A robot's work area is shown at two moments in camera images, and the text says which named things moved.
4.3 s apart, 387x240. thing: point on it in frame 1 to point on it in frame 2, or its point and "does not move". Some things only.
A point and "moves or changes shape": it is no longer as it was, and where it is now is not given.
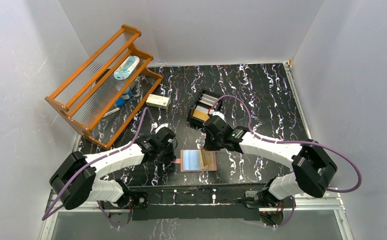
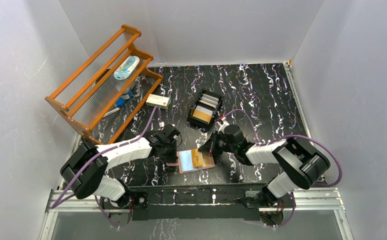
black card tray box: x=199 y=112 does not move
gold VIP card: x=207 y=159 moves or changes shape
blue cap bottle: x=127 y=95 does not move
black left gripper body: x=166 y=154 does not move
